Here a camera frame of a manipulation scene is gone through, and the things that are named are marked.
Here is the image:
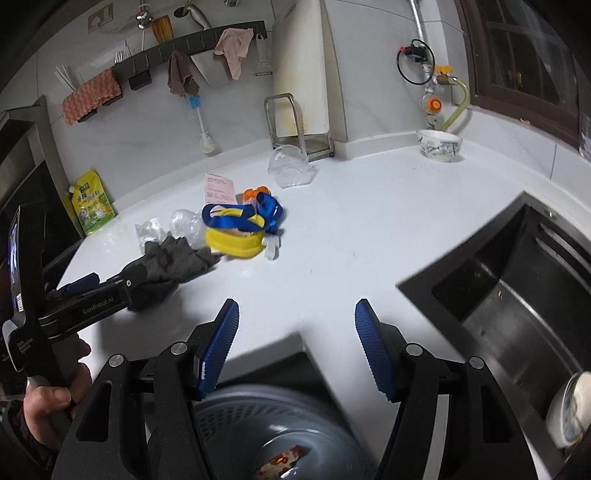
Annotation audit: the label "dark wall hook rack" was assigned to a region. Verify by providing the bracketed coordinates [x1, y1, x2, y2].
[112, 20, 269, 90]

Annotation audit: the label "dark wooden window frame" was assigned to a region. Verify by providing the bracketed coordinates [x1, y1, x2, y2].
[454, 0, 591, 155]

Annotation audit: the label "white wall socket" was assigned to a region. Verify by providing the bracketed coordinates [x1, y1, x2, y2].
[88, 4, 115, 31]

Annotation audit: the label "patterned ceramic bowl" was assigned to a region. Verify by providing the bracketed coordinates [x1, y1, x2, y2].
[416, 128, 464, 162]

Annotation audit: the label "black gas valve with cable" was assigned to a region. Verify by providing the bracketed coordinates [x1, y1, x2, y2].
[397, 39, 437, 86]

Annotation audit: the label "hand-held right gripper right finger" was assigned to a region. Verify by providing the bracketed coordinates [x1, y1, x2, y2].
[355, 299, 541, 480]

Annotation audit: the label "clear plastic bag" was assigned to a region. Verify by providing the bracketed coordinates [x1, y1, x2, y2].
[169, 209, 209, 246]

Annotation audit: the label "person's left hand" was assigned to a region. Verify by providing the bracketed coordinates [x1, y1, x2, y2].
[23, 339, 94, 459]

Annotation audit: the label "white bottle brush blue sponge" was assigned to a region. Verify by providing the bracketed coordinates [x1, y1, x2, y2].
[187, 92, 218, 154]

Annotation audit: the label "brass gas valve yellow handle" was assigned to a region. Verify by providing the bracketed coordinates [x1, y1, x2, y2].
[422, 65, 455, 125]

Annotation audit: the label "metal cutting board rack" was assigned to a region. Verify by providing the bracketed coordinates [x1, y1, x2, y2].
[263, 93, 335, 162]

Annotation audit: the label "yellow seasoning pouch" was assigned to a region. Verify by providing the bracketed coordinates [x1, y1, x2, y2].
[69, 169, 116, 236]

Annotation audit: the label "white bowl in sink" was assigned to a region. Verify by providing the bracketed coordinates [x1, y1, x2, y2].
[545, 371, 591, 452]

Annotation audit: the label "blue ribbon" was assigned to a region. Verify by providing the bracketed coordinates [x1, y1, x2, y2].
[202, 193, 286, 234]

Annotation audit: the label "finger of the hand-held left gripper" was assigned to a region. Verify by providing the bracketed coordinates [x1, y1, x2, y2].
[105, 257, 151, 289]
[58, 272, 101, 297]

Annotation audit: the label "red snack wrapper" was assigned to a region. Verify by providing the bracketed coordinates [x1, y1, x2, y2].
[255, 444, 308, 480]

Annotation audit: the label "dark grey cloth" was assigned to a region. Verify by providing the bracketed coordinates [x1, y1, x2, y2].
[127, 234, 223, 313]

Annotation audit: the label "pink dishcloth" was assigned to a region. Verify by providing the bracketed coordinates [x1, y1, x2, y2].
[213, 28, 256, 82]

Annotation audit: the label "yellow gas hose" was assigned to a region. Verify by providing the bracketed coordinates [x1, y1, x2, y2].
[438, 78, 472, 133]

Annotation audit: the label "white cutting board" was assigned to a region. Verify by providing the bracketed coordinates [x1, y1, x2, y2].
[271, 0, 354, 160]

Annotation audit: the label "clear plastic cup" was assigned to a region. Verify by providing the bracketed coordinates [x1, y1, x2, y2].
[269, 144, 315, 189]

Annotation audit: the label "metal ladle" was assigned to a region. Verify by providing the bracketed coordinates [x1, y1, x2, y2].
[181, 0, 214, 31]

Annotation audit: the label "grey plastic trash bin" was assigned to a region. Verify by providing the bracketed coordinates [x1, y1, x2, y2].
[191, 382, 399, 480]

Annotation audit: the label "yellow plastic lid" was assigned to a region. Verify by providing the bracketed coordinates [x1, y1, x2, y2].
[205, 208, 267, 259]

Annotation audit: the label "hanging cleaver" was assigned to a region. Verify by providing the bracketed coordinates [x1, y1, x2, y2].
[191, 50, 223, 88]

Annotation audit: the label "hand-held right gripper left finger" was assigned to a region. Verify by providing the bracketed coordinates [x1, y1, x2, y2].
[51, 298, 241, 480]

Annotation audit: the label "orange patterned dishcloth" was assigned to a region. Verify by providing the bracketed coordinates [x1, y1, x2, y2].
[62, 69, 123, 126]

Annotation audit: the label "black range hood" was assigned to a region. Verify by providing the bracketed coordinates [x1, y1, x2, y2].
[0, 96, 85, 278]

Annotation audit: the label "pink paper receipt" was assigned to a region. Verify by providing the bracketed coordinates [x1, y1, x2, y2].
[204, 174, 239, 209]

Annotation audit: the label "white straws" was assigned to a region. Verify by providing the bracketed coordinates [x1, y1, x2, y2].
[54, 65, 75, 94]

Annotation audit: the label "clear plastic wrapper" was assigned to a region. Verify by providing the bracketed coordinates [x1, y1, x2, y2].
[135, 219, 168, 246]

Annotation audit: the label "white vegetable peeler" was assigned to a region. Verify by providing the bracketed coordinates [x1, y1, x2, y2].
[252, 37, 274, 77]

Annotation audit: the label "brown dishcloth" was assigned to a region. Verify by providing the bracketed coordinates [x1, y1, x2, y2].
[167, 50, 201, 98]

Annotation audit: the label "dark kitchen sink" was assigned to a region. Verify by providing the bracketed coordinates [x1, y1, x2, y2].
[398, 191, 591, 464]

